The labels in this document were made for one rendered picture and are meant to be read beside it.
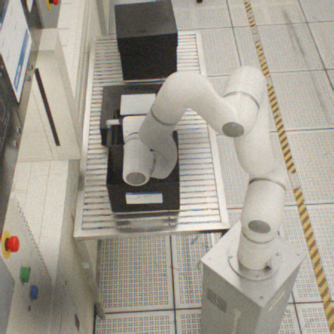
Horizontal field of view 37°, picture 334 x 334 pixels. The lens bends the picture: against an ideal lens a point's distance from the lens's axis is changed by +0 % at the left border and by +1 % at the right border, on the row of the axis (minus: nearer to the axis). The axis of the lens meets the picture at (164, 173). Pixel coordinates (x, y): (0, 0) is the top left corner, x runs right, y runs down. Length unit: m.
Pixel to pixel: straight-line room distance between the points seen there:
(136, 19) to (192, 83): 1.27
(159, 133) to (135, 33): 1.07
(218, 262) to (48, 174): 0.74
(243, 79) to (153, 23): 1.23
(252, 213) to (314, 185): 1.66
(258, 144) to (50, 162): 0.99
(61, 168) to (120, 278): 0.88
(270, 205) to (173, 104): 0.42
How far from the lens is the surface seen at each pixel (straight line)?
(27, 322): 1.44
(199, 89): 1.27
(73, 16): 2.86
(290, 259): 1.90
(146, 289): 2.67
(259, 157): 1.39
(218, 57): 3.94
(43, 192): 1.98
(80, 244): 2.01
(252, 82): 1.30
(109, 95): 2.32
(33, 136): 1.99
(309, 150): 3.30
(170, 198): 1.92
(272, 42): 4.13
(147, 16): 2.53
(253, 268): 1.83
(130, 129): 1.67
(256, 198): 1.51
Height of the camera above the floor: 2.37
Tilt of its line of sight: 50 degrees down
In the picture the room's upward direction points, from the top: 3 degrees counter-clockwise
